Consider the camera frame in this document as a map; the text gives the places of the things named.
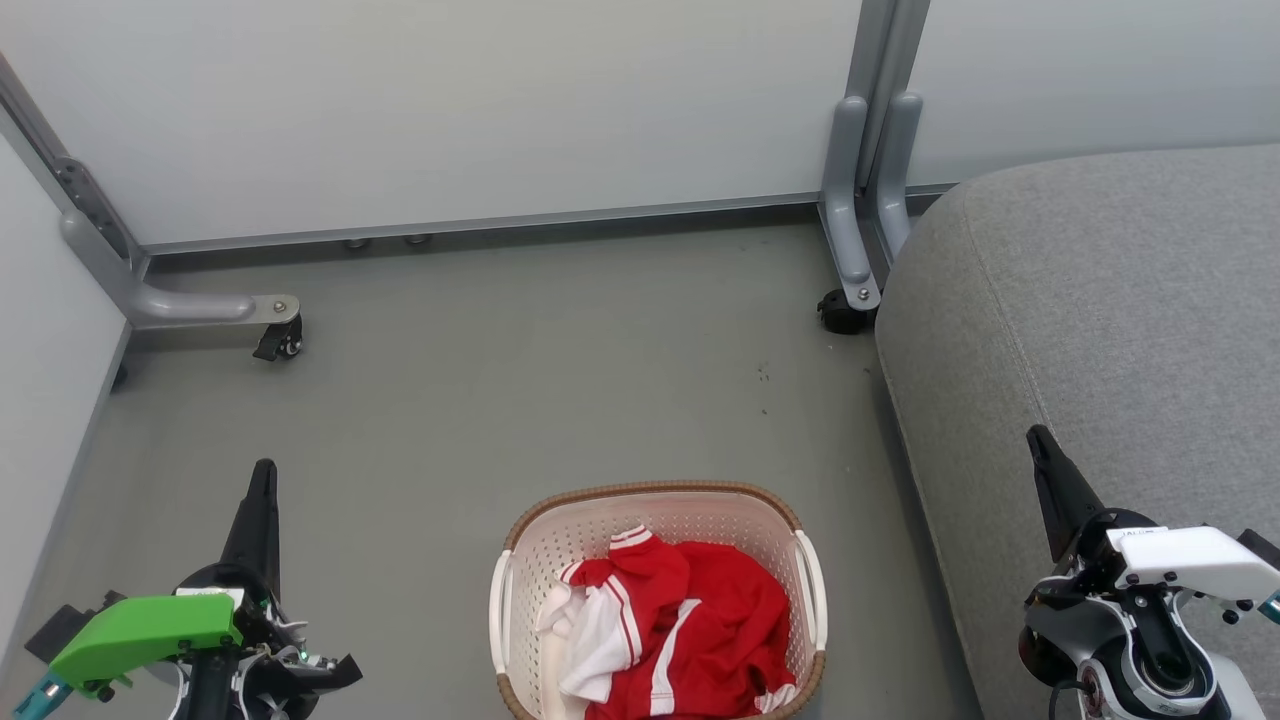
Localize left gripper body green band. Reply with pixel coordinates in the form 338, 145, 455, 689
25, 563, 363, 701

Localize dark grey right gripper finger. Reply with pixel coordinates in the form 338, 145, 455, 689
1026, 425, 1107, 564

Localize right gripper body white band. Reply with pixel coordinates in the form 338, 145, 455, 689
1028, 508, 1280, 623

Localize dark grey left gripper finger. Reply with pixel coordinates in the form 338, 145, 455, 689
219, 459, 282, 601

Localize red shorts white side stripe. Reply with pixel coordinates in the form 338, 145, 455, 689
590, 540, 798, 720

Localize red jersey white striped cuffs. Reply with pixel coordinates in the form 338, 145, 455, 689
537, 525, 701, 703

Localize grey fabric sofa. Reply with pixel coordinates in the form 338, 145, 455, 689
875, 143, 1280, 720

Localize black caster wheel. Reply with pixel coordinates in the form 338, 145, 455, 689
817, 289, 878, 336
253, 314, 304, 362

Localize white perforated laundry basket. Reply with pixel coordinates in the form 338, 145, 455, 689
489, 481, 829, 720

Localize short grey partition foot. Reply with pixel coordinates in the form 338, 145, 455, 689
873, 91, 924, 263

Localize long grey partition foot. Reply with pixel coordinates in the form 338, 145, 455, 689
819, 95, 883, 312

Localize left grey partition foot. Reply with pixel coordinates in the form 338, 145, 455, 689
0, 55, 151, 281

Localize grey partition bottom rail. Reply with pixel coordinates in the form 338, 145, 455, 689
140, 183, 961, 257

